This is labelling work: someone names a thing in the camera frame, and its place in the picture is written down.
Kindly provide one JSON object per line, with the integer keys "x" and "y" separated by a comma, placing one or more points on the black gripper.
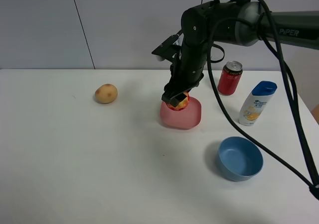
{"x": 187, "y": 73}

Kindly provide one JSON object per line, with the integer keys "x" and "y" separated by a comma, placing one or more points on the white blue shampoo bottle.
{"x": 256, "y": 102}

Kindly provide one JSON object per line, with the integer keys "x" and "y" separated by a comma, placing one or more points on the pink square plate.
{"x": 187, "y": 118}

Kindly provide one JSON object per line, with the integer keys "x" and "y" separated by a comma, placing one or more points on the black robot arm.
{"x": 240, "y": 22}

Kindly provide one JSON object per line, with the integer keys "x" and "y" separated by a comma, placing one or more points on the red yellow bumpy ball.
{"x": 182, "y": 105}

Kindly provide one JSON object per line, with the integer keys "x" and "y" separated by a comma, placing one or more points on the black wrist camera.
{"x": 168, "y": 49}

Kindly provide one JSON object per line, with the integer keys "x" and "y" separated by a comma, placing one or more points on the blue bowl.
{"x": 238, "y": 159}

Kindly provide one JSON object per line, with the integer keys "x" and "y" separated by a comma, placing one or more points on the red soda can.
{"x": 230, "y": 78}

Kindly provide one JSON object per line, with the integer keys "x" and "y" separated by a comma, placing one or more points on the brown potato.
{"x": 106, "y": 94}

